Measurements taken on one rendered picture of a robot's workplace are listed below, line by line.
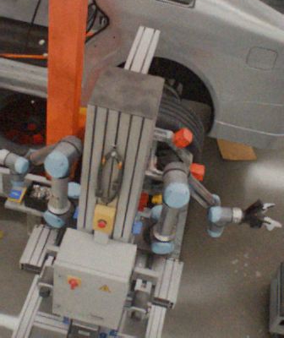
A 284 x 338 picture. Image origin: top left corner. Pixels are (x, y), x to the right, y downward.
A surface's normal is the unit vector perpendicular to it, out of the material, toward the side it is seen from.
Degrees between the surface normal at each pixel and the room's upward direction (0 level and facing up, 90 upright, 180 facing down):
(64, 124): 90
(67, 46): 90
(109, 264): 0
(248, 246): 0
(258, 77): 90
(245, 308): 0
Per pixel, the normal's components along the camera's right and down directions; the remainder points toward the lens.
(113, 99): 0.14, -0.68
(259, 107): -0.19, 0.69
